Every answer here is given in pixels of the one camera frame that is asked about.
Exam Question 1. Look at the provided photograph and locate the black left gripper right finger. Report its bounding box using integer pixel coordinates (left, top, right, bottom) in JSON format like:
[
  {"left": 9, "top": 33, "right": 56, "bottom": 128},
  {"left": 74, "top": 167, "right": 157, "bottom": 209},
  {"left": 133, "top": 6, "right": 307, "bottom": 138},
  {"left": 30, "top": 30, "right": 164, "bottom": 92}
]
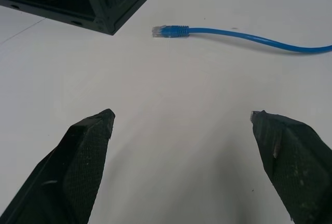
[{"left": 249, "top": 109, "right": 332, "bottom": 224}]

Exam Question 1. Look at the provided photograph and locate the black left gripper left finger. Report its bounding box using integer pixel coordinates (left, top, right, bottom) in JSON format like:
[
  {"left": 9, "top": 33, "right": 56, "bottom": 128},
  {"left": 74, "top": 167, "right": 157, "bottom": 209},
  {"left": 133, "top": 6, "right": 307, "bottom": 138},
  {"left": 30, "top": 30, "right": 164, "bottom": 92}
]
[{"left": 0, "top": 108, "right": 116, "bottom": 224}]

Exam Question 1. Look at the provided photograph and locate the blue ethernet cable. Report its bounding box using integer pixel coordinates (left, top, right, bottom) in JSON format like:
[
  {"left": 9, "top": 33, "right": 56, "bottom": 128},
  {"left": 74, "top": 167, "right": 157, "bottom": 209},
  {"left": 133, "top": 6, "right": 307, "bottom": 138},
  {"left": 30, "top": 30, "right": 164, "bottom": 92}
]
[{"left": 151, "top": 24, "right": 332, "bottom": 53}]

